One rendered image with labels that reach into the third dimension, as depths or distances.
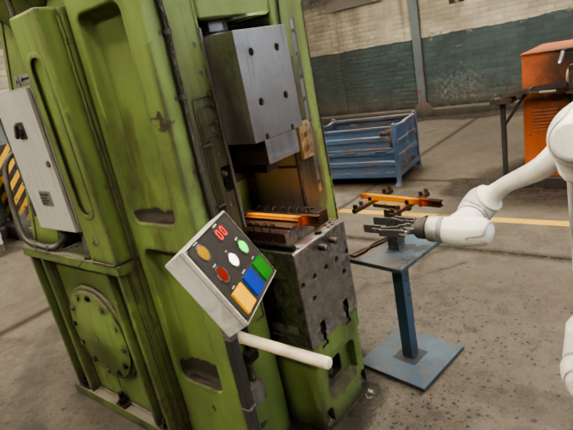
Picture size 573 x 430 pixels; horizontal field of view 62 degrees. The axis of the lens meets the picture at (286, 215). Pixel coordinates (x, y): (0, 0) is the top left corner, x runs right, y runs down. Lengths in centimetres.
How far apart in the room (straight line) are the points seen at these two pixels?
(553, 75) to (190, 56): 379
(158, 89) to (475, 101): 818
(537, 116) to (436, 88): 480
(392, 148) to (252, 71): 389
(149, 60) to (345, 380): 165
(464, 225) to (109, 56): 140
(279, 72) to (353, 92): 862
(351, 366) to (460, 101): 761
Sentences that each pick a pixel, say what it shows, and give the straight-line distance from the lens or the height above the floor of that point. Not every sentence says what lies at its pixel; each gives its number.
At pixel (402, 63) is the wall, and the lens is 992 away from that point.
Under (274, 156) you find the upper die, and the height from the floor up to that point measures 129.
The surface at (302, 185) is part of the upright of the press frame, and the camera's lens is 225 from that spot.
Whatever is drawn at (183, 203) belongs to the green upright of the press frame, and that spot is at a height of 122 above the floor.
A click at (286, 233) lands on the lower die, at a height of 98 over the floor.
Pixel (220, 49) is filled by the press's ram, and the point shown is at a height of 171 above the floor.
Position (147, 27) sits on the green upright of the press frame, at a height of 182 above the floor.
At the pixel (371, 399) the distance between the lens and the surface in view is 255.
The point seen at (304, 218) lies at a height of 100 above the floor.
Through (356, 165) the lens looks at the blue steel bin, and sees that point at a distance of 580.
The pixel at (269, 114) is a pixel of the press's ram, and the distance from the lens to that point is 186.
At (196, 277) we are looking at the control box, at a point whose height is 112.
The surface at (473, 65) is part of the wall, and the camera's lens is 944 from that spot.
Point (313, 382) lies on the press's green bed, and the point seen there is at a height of 28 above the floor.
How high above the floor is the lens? 165
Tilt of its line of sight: 18 degrees down
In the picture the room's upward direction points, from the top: 11 degrees counter-clockwise
